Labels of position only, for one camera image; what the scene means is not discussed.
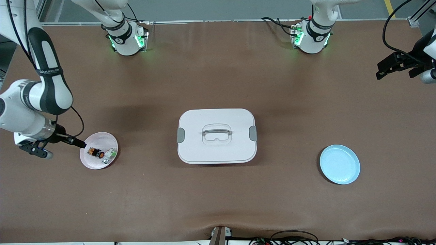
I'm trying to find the aluminium frame profile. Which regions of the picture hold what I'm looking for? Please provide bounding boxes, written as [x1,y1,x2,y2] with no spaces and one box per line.
[34,0,46,25]
[408,0,436,28]

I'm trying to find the pink round plate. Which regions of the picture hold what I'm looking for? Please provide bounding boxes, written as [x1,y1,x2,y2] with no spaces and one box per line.
[79,132,119,170]

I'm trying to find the black cable loop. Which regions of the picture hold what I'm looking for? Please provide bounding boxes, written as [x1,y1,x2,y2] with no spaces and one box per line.
[270,230,320,245]

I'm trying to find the tangled cable bundle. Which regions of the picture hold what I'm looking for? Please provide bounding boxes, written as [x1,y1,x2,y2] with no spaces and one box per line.
[249,236,436,245]

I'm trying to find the grey table edge rail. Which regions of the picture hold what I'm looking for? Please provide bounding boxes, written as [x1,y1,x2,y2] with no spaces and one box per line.
[41,19,411,26]

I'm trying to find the black left arm base cable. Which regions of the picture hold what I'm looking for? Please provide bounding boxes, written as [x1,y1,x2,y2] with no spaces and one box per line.
[261,16,295,36]

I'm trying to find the black right arm base cable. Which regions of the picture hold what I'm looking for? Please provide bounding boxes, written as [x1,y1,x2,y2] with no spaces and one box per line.
[126,3,149,26]

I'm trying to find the black arm base cable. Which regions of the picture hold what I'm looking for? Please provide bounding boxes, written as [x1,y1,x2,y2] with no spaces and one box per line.
[261,16,295,36]
[126,3,149,26]

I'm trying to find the light blue round plate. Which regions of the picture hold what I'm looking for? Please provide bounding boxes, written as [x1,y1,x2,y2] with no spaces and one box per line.
[319,144,361,185]

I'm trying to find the green white switch module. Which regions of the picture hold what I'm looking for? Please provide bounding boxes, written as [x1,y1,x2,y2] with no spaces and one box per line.
[102,147,118,165]

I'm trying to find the front camera mount bracket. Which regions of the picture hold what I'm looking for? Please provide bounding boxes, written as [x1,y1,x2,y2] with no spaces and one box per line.
[209,226,232,245]

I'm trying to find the white box lid grey latches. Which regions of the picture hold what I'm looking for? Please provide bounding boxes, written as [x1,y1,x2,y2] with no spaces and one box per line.
[176,108,258,165]

